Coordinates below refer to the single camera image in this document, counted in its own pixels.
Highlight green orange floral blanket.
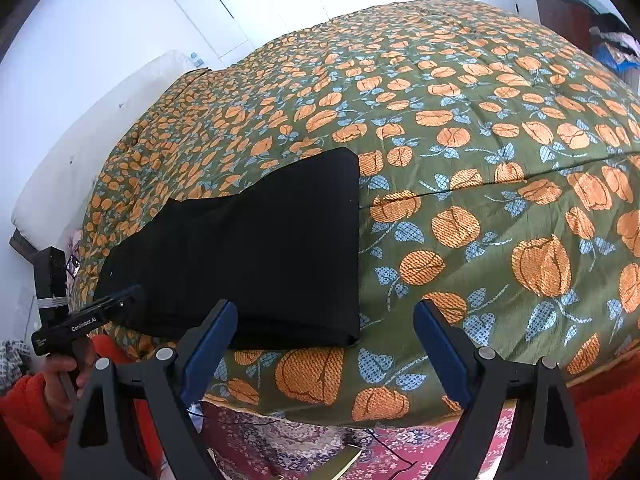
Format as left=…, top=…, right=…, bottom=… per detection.
left=65, top=0, right=640, bottom=428

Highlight white padded headboard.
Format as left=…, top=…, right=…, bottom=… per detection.
left=11, top=50, right=201, bottom=253

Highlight person's left forearm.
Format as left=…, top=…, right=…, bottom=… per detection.
left=0, top=372, right=76, bottom=480

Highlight orange fleece garment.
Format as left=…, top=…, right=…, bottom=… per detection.
left=85, top=335, right=640, bottom=480

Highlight grey patterned cloth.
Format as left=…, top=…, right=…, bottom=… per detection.
left=0, top=340, right=32, bottom=392

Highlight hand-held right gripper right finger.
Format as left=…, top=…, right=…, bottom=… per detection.
left=413, top=299, right=591, bottom=480

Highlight black pants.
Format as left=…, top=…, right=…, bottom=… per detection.
left=94, top=147, right=362, bottom=351

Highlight white wardrobe doors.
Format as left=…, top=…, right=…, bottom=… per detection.
left=145, top=0, right=331, bottom=68

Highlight olive green book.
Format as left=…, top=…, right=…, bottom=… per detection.
left=312, top=447, right=364, bottom=480

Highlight dark wooden bed frame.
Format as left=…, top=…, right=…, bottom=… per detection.
left=9, top=227, right=47, bottom=267

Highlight brown wooden cabinet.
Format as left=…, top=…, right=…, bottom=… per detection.
left=532, top=0, right=601, bottom=56

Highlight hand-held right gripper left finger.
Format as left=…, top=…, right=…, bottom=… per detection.
left=60, top=299, right=238, bottom=480

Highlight person's left hand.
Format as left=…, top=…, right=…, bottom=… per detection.
left=42, top=339, right=99, bottom=427

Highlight pile of mixed clothes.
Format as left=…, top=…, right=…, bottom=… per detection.
left=590, top=12, right=640, bottom=80

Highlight patterned pink rug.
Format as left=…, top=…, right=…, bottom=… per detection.
left=200, top=400, right=516, bottom=480

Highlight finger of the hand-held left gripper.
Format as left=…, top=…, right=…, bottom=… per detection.
left=90, top=284, right=144, bottom=317

